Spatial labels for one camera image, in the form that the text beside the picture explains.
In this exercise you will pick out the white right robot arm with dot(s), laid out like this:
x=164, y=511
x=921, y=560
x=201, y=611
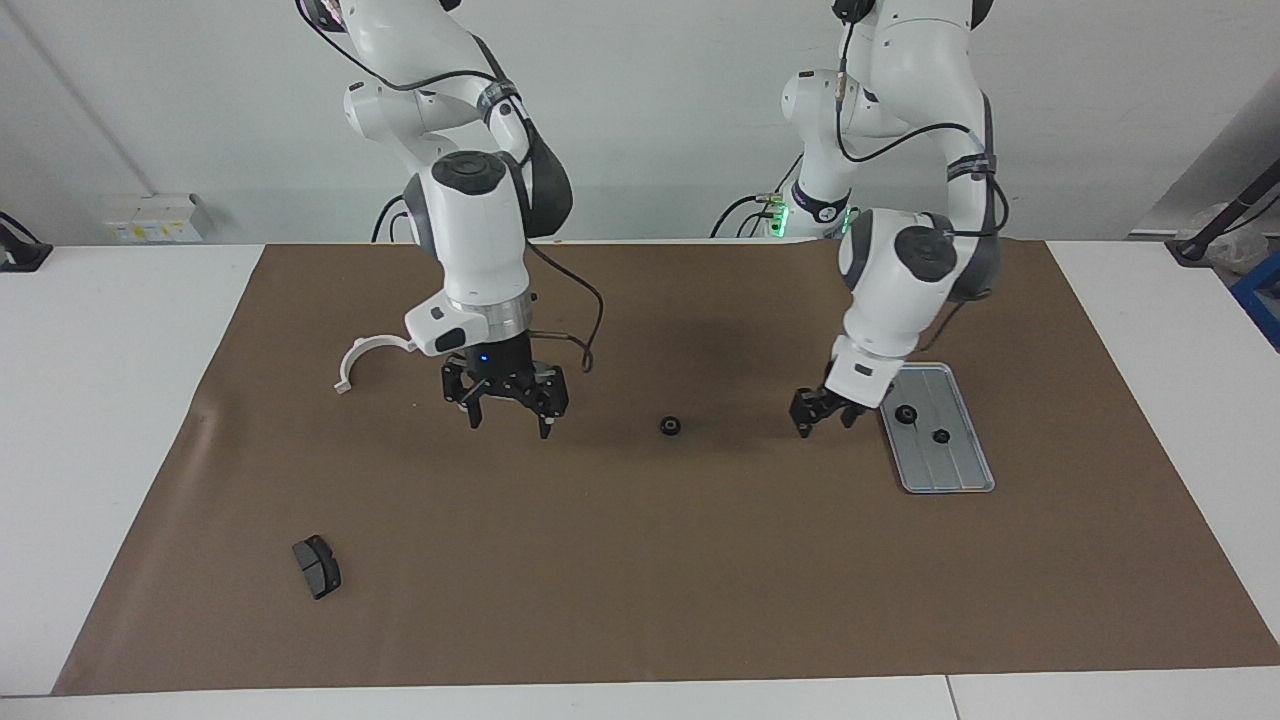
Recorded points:
x=480, y=250

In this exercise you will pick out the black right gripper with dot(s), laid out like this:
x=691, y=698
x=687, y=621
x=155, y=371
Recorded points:
x=505, y=375

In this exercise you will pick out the white wall socket box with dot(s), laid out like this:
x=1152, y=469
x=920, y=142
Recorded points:
x=160, y=218

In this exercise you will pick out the short grey brake pad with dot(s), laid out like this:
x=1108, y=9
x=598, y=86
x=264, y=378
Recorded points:
x=316, y=566

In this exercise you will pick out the brown table mat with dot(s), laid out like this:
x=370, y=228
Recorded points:
x=700, y=560

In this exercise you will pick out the black clamp base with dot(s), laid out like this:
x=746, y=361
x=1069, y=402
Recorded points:
x=20, y=250

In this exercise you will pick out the black stand pole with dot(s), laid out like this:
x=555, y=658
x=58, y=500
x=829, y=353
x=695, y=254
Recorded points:
x=1230, y=210

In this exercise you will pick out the white curved plastic bracket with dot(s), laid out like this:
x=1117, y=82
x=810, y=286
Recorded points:
x=372, y=343

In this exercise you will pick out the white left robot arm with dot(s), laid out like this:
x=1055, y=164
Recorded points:
x=900, y=300

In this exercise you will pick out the clear plastic bag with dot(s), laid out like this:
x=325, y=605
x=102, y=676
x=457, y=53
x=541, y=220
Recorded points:
x=1245, y=250

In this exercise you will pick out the blue frame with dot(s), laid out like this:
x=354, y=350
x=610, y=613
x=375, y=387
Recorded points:
x=1262, y=295

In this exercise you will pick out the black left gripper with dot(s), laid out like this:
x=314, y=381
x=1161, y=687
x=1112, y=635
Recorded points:
x=825, y=400

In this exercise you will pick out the silver metal tray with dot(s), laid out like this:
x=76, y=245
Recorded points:
x=950, y=465

